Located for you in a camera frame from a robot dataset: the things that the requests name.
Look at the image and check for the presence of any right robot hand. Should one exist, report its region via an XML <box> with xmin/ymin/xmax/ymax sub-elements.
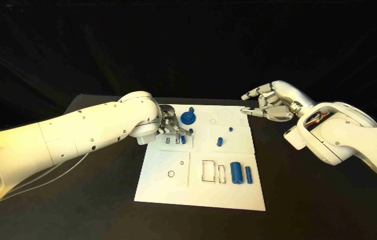
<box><xmin>239</xmin><ymin>80</ymin><xmax>317</xmax><ymax>122</ymax></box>

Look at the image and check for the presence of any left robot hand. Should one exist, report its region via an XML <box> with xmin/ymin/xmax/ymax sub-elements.
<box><xmin>157</xmin><ymin>104</ymin><xmax>193</xmax><ymax>143</ymax></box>

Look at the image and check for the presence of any white task board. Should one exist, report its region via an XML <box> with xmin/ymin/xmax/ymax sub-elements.
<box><xmin>134</xmin><ymin>104</ymin><xmax>268</xmax><ymax>212</ymax></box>

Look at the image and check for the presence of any blue gear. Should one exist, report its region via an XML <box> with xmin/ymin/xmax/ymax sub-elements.
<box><xmin>180</xmin><ymin>106</ymin><xmax>198</xmax><ymax>125</ymax></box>

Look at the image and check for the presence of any thick blue cylinder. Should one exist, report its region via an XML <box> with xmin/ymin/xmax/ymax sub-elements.
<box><xmin>229</xmin><ymin>161</ymin><xmax>245</xmax><ymax>184</ymax></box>

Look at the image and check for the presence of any white cable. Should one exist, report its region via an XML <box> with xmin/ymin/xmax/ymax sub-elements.
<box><xmin>0</xmin><ymin>153</ymin><xmax>90</xmax><ymax>202</ymax></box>
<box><xmin>0</xmin><ymin>163</ymin><xmax>59</xmax><ymax>199</ymax></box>

